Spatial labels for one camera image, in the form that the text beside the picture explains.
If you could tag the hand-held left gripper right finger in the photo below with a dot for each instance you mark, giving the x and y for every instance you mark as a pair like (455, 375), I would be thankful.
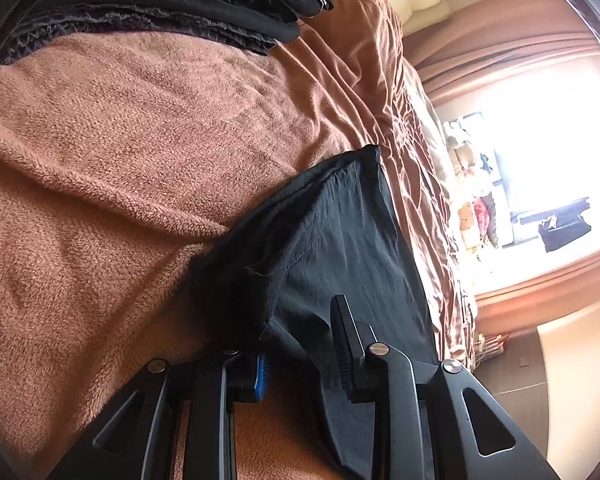
(342, 360)

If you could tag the pink curtain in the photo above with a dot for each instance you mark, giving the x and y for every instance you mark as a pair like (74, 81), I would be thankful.
(545, 290)
(505, 40)

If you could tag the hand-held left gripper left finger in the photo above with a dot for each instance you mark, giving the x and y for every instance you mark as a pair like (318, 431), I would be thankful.
(260, 375)

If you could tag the hanging dark clothes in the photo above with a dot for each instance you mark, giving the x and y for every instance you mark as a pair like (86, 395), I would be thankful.
(562, 232)

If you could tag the white bed sheet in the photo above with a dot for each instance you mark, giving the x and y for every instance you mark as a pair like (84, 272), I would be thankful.
(442, 170)

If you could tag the red white rack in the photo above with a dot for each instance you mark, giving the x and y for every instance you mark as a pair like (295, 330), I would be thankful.
(490, 347)

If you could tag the black white stuffed toy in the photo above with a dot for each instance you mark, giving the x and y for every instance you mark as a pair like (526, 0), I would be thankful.
(482, 172)

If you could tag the brown blanket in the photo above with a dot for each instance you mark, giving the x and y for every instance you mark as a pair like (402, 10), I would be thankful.
(105, 160)

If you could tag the bright window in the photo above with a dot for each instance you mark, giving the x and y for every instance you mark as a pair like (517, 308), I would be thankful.
(530, 135)

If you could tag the red cloth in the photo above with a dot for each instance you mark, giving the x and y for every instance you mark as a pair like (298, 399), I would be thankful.
(484, 220)

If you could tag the black pants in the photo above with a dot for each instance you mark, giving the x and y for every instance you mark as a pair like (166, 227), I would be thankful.
(330, 240)

